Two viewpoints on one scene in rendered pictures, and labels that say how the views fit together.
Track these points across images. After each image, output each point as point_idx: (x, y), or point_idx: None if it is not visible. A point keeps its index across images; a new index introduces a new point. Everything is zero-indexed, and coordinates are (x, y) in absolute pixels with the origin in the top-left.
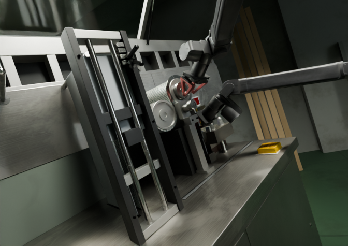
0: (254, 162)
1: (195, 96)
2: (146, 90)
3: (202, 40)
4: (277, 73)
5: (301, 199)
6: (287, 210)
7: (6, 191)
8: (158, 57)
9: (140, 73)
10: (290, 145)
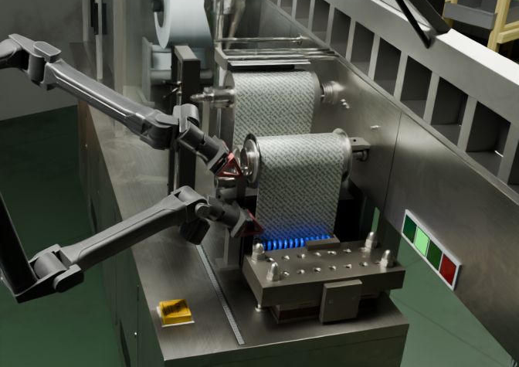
0: (174, 289)
1: (456, 258)
2: (381, 135)
3: (173, 115)
4: (128, 218)
5: None
6: (154, 355)
7: None
8: (432, 90)
9: (389, 97)
10: (156, 333)
